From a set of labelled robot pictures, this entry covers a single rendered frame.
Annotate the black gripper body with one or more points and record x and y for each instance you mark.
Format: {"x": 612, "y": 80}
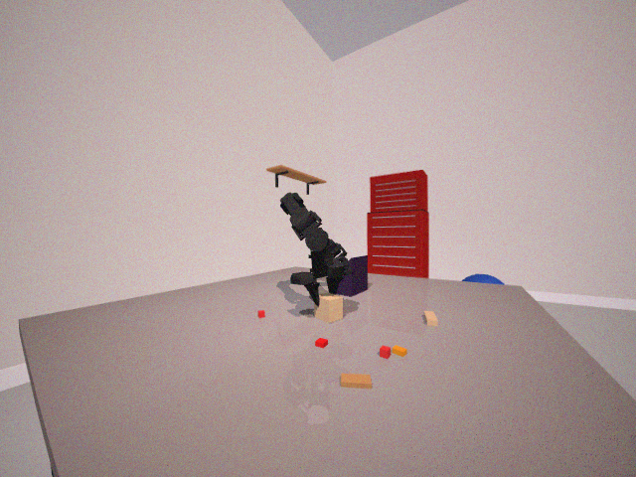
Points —
{"x": 301, "y": 278}

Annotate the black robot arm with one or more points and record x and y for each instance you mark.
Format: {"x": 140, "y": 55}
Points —
{"x": 305, "y": 223}

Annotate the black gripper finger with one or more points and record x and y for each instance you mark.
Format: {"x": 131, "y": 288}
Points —
{"x": 313, "y": 290}
{"x": 333, "y": 284}

